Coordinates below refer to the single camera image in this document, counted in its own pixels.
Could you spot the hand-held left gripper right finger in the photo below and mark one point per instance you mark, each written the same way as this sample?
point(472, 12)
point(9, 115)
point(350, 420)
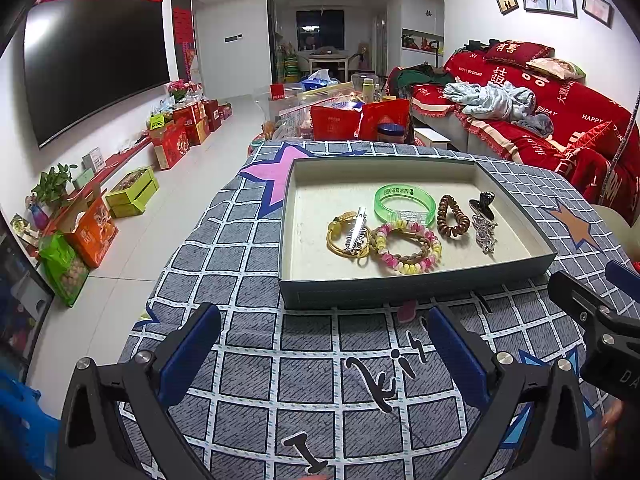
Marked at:
point(457, 360)

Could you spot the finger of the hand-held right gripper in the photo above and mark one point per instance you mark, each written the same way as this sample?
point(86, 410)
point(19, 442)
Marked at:
point(622, 272)
point(575, 295)

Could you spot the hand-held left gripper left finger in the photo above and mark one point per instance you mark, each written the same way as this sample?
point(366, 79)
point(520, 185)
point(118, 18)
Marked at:
point(190, 355)

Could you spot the silver rhinestone hair clip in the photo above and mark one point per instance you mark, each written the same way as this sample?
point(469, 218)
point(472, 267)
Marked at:
point(482, 235)

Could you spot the black hair claw clip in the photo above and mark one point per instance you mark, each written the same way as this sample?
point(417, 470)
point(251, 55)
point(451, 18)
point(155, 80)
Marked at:
point(484, 200)

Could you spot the silver alligator hair clip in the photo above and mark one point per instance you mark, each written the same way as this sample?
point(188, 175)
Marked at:
point(355, 230)

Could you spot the green translucent bangle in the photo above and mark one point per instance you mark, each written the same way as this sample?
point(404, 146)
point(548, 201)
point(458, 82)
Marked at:
point(400, 189)

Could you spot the grey shallow tray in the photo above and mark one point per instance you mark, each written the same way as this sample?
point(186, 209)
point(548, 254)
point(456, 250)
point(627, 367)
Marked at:
point(320, 210)

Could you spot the grey grid star tablecloth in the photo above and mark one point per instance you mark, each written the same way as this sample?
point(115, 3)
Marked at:
point(250, 285)

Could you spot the green snack bag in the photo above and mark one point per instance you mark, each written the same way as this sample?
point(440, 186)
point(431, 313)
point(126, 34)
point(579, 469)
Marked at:
point(62, 270)

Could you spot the orange printed box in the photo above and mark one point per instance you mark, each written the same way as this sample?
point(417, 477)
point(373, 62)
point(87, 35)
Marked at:
point(92, 235)

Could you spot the green yellow gift boxes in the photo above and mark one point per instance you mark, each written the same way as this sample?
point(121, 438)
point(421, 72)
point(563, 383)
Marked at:
point(132, 192)

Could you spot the grey crumpled cloth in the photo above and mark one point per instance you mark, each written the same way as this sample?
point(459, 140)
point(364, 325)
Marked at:
point(535, 124)

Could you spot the red covered sofa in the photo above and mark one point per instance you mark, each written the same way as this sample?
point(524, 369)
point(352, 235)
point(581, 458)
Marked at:
point(565, 110)

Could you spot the large red gift box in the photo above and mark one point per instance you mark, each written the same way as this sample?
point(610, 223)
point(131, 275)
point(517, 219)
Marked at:
point(170, 145)

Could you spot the white low stool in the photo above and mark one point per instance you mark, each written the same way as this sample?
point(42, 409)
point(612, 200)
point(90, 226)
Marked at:
point(432, 137)

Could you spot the light blue clothes pile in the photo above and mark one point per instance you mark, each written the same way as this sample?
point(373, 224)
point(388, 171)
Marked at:
point(485, 100)

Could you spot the floral sofa pillow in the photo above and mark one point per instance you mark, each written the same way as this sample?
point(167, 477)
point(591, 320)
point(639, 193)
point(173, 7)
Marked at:
point(555, 67)

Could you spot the green potted plant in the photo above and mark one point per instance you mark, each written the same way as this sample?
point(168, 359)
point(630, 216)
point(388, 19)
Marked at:
point(52, 185)

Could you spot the blue lid jar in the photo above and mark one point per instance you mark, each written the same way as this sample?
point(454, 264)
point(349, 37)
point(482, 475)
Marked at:
point(390, 134)

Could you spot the red sofa pillow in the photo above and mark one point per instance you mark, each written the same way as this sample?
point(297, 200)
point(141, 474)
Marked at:
point(517, 52)

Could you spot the red gift bag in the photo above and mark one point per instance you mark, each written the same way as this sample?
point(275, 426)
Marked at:
point(332, 122)
point(387, 115)

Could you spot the framed certificate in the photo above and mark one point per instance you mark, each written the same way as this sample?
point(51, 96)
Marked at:
point(597, 8)

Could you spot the pink flower bouquet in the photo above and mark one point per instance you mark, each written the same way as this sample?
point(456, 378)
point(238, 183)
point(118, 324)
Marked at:
point(179, 89)

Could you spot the dark green cloth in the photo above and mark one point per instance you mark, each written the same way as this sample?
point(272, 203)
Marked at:
point(415, 80)

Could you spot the small red sign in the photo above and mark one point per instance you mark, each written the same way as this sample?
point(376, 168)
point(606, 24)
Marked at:
point(277, 92)

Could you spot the clear plastic container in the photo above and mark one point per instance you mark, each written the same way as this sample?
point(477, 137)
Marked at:
point(365, 87)

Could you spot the blue tissue box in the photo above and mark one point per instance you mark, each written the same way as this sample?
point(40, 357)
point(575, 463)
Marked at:
point(317, 81)

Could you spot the white side table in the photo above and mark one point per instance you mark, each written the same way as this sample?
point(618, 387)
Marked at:
point(327, 62)

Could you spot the small dark picture frame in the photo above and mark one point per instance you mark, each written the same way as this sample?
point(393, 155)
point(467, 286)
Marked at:
point(506, 1)

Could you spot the black wall television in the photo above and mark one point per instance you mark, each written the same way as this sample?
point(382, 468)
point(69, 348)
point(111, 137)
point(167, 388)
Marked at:
point(95, 65)

